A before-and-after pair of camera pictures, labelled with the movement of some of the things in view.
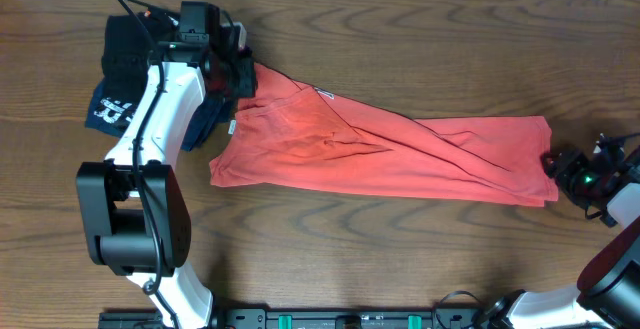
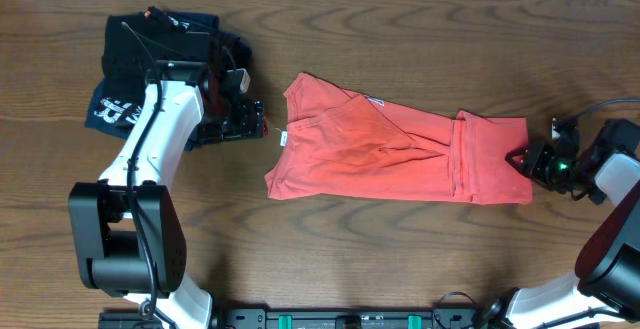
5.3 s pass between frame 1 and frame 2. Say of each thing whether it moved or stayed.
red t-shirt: moved
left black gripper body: moved
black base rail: stayed
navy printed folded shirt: stayed
